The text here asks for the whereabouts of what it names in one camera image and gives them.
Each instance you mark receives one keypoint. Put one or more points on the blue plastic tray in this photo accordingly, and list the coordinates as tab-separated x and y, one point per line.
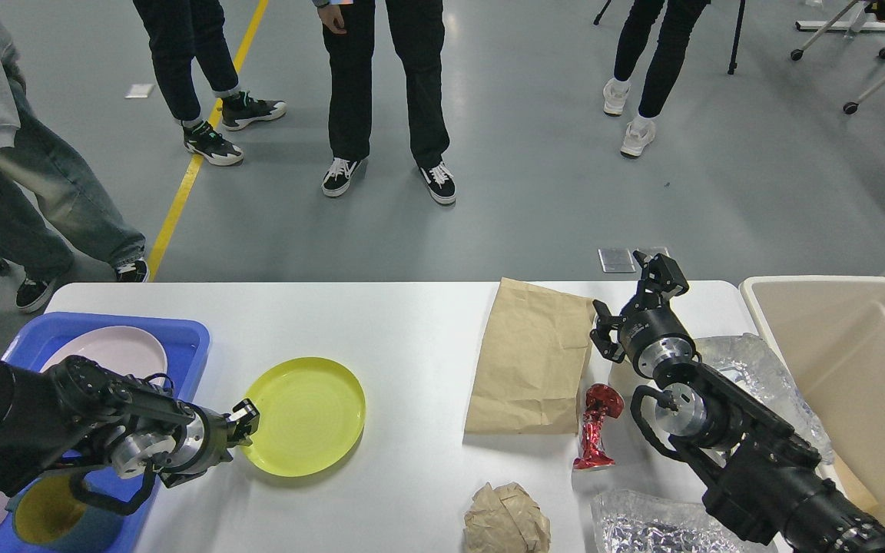
186	344

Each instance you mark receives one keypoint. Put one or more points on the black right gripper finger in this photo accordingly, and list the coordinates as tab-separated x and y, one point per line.
604	324
661	280

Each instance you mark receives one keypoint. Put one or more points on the yellow plate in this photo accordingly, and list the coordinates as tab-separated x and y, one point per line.
312	412

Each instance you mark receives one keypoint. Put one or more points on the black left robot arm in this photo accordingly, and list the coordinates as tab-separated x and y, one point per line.
115	436

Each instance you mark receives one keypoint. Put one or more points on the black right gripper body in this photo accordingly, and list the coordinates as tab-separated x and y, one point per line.
657	345

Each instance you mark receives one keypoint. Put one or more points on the clear plastic bag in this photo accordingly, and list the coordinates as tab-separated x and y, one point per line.
749	362

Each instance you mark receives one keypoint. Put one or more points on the person in baggy jeans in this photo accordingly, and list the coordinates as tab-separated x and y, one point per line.
51	202

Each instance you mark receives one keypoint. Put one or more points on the black tripod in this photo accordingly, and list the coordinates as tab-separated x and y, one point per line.
733	61

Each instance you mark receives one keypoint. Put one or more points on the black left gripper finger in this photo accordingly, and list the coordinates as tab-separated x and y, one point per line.
242	423

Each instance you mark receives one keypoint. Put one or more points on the beige plastic bin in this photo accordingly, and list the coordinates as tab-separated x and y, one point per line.
830	332

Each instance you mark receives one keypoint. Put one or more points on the floor outlet plate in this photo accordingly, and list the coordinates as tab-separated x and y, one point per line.
621	259

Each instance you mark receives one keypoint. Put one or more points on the dark teal mug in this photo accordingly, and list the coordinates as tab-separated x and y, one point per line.
48	515

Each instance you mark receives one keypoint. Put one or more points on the rolling chair base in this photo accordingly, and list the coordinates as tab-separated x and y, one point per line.
852	66

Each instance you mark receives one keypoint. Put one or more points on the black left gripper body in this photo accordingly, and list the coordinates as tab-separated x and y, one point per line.
201	444

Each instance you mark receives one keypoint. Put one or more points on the crumpled brown paper ball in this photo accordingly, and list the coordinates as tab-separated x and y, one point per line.
505	519

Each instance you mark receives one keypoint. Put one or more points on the red foil wrapper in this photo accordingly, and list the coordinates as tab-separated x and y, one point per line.
601	402

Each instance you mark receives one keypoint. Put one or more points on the pink plate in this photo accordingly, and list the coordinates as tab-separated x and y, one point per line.
124	350

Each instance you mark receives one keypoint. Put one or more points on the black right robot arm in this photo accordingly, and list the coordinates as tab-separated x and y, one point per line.
759	473

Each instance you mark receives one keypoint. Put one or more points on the brown paper bag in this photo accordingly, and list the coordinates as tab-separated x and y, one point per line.
533	354

